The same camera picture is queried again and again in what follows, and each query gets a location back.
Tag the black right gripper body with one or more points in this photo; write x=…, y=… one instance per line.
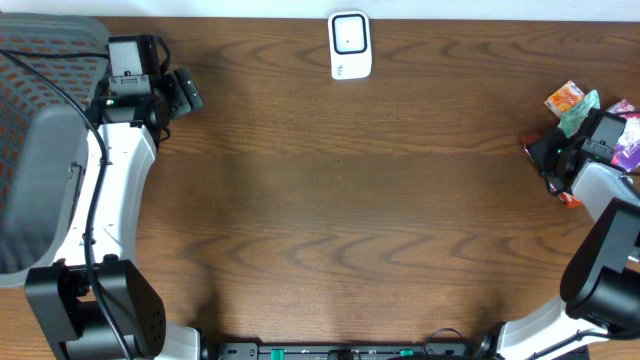
x=549, y=155

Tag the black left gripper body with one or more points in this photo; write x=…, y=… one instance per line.
x=181, y=93

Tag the red white snack bar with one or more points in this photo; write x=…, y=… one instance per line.
x=570, y=200

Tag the teal snack wrapper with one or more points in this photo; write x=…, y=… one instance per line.
x=571, y=120

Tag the purple red snack packet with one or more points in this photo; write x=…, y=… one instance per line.
x=627, y=148

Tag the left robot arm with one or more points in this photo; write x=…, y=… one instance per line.
x=92, y=302

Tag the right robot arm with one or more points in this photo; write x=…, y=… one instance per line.
x=598, y=299

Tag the white barcode scanner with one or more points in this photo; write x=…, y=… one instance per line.
x=350, y=45

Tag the grey plastic mesh basket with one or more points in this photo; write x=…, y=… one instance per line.
x=43, y=139

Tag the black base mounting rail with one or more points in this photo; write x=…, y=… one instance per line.
x=438, y=348

